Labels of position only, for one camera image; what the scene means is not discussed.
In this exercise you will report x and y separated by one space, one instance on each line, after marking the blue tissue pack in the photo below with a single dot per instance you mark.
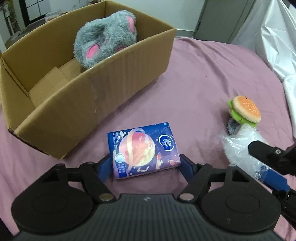
143 150

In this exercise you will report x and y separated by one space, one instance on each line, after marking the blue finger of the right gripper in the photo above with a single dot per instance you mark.
279 186

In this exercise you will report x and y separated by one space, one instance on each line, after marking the grey plush mouse toy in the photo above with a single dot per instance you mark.
101 38

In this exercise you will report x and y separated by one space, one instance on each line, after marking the grey door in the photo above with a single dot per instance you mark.
221 20

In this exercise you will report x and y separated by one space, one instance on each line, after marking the small grey plush toy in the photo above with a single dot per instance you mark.
233 127

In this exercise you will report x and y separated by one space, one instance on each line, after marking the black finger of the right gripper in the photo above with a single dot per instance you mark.
282 161

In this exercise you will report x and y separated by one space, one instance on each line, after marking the hamburger plush toy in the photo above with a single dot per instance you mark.
244 110

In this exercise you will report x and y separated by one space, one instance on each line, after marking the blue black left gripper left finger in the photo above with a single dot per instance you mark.
62 198

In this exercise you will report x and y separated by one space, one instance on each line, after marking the clear bubble wrap bag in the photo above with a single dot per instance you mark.
236 149

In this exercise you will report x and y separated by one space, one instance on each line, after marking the pink bed sheet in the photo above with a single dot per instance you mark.
191 95

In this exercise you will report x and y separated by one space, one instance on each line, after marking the white draped cloth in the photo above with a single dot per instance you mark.
269 31

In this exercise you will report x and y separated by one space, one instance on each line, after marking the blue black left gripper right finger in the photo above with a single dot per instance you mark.
229 198

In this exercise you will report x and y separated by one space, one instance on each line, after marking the brown cardboard box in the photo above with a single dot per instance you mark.
51 103

